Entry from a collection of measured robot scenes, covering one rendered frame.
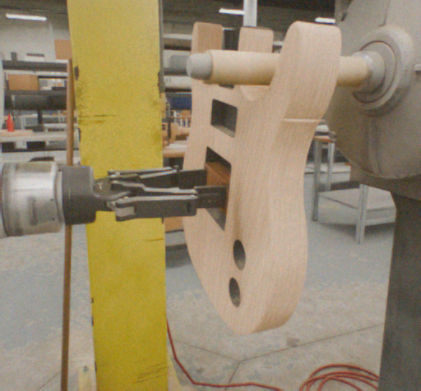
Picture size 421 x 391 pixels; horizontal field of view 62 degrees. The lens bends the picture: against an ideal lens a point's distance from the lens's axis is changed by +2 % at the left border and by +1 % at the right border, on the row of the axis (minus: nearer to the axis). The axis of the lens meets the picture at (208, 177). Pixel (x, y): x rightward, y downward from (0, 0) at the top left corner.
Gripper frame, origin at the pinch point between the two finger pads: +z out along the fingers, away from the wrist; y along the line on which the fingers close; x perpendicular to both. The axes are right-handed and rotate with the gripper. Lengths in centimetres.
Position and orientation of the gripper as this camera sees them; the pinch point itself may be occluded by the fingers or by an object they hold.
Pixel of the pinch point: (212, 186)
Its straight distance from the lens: 51.3
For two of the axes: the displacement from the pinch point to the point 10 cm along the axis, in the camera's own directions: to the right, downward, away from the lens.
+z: 9.4, -0.5, 3.3
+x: 0.5, -9.5, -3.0
